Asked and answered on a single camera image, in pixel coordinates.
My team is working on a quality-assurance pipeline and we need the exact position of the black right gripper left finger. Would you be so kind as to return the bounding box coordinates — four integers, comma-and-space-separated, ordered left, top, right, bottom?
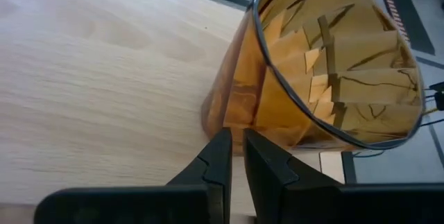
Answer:
33, 128, 233, 224

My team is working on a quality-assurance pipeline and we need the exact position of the black aluminium table frame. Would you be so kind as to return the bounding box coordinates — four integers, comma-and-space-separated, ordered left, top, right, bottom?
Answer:
341, 150, 359, 184

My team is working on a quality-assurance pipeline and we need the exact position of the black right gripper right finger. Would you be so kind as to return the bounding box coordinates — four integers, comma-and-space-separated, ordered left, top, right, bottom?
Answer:
242, 128, 444, 224

